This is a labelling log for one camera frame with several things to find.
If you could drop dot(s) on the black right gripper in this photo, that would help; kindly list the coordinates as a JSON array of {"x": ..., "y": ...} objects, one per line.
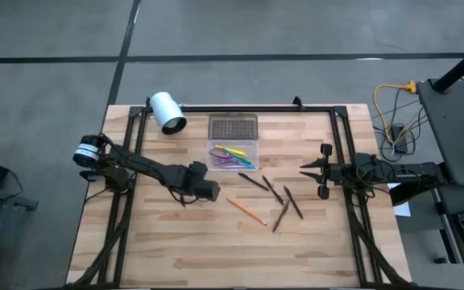
[{"x": 332, "y": 173}]

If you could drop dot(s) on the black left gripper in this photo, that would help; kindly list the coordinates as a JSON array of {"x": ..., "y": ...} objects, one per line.
[{"x": 200, "y": 187}]

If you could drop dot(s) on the purple scissors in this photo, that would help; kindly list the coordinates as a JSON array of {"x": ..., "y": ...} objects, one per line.
[{"x": 218, "y": 157}]

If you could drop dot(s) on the yellow highlighter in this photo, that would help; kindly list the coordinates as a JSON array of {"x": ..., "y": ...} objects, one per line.
[{"x": 232, "y": 150}]

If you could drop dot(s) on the green marker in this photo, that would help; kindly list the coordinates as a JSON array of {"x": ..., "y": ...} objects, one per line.
[{"x": 242, "y": 159}]

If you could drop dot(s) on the orange pencil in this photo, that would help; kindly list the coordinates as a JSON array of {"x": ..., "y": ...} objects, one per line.
[{"x": 247, "y": 211}]

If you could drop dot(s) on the grey textured box lid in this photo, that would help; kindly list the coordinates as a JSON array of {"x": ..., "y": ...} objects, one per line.
[{"x": 233, "y": 127}]

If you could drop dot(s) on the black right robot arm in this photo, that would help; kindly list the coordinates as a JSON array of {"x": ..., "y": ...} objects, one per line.
[{"x": 401, "y": 173}]

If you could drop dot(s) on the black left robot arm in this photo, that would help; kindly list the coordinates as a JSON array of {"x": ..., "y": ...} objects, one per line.
[{"x": 143, "y": 165}]

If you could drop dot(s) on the clear plastic supply box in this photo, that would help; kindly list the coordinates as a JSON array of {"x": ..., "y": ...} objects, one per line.
[{"x": 252, "y": 147}]

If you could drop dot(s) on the white cylindrical spot lamp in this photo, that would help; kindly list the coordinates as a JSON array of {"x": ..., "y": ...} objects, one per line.
[{"x": 167, "y": 110}]

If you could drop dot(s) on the black diagonal bar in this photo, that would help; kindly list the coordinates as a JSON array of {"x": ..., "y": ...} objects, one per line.
[{"x": 401, "y": 197}]

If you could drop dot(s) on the black power adapter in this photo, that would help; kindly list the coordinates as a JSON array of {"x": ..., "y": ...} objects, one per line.
[{"x": 398, "y": 135}]

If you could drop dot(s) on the white paper sheet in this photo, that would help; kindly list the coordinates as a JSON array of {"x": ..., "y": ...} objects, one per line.
[{"x": 403, "y": 209}]

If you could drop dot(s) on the grey keyboard table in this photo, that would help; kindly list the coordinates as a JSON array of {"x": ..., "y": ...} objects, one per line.
[{"x": 453, "y": 197}]

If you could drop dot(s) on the grey side table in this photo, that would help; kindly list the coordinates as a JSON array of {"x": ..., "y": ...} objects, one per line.
[{"x": 457, "y": 133}]

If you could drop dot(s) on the small black floor object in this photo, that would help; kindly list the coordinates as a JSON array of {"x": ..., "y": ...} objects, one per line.
[{"x": 440, "y": 259}]

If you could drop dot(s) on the black pole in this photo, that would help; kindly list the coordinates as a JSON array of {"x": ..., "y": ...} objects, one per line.
[{"x": 461, "y": 66}]

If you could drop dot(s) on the small black frame clamp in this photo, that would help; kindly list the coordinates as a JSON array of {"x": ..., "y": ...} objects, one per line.
[{"x": 297, "y": 102}]

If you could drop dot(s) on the black aluminium rig frame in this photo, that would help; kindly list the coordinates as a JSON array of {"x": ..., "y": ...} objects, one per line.
[{"x": 264, "y": 108}]

